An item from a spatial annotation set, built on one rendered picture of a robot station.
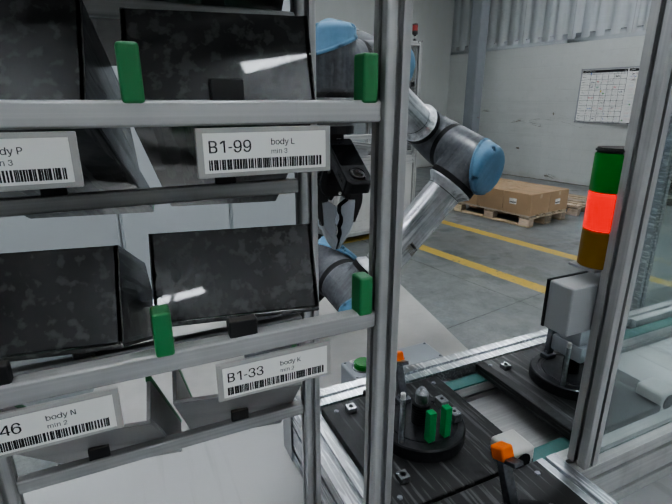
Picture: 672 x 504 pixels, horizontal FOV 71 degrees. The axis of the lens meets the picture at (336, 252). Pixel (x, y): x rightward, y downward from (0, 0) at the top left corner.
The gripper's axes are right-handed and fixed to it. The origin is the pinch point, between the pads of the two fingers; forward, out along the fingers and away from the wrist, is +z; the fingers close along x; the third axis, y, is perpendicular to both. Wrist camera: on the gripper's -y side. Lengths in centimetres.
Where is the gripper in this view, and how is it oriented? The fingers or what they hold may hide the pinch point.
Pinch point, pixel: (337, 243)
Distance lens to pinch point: 82.1
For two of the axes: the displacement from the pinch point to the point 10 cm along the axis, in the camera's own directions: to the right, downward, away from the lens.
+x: -9.1, 1.3, -4.0
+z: 0.0, 9.5, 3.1
